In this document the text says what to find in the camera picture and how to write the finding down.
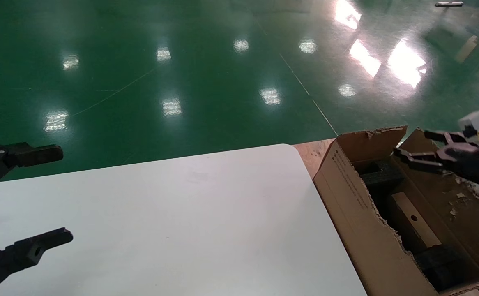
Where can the tan cardboard insert with hole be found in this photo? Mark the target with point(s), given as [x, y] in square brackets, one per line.
[416, 220]

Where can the grey flat bar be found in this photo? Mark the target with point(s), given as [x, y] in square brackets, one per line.
[449, 4]

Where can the big torn-edged cardboard box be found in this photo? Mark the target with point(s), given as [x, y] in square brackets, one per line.
[358, 230]

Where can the black foam block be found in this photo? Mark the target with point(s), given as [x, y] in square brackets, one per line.
[381, 174]
[441, 267]

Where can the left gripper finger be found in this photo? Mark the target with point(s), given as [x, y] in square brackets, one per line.
[38, 155]
[30, 250]

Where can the right wrist camera housing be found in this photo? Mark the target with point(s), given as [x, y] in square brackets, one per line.
[475, 119]

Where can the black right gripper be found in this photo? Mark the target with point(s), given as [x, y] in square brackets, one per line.
[477, 164]

